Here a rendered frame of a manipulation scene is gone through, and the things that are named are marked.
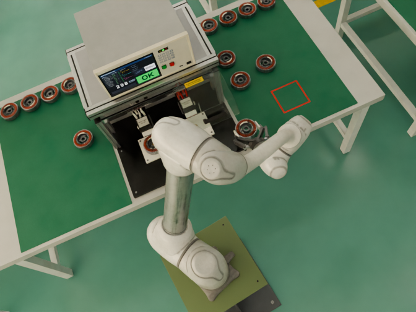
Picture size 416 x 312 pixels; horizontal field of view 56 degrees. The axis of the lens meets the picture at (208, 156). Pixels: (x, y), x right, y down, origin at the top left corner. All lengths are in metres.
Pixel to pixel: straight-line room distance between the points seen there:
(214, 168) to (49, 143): 1.43
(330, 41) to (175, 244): 1.47
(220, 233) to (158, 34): 0.96
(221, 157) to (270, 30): 1.45
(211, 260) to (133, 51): 0.94
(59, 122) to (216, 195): 1.15
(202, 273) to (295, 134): 0.67
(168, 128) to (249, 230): 1.55
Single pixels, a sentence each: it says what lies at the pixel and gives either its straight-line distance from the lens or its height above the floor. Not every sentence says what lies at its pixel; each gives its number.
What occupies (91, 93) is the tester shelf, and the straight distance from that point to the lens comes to 1.98.
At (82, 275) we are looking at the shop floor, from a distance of 2.90.
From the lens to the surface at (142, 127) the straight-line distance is 2.02.
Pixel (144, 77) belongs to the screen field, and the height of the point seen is 1.17.
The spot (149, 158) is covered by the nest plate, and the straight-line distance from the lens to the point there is 2.09.
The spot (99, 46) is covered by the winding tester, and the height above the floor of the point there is 1.32.
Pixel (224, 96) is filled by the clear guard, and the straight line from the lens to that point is 1.84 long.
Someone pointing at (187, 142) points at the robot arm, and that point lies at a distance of 1.21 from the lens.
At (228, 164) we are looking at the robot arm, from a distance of 1.16.
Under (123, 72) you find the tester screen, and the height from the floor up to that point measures 1.26.
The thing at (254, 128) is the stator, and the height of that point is 0.84.
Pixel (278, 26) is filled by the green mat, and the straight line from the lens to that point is 2.51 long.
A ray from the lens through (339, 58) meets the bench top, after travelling 2.38.
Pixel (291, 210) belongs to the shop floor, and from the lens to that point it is 2.72.
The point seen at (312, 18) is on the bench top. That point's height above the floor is 0.75.
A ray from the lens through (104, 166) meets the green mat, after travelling 2.19.
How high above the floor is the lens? 2.60
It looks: 64 degrees down
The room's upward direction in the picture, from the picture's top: 18 degrees counter-clockwise
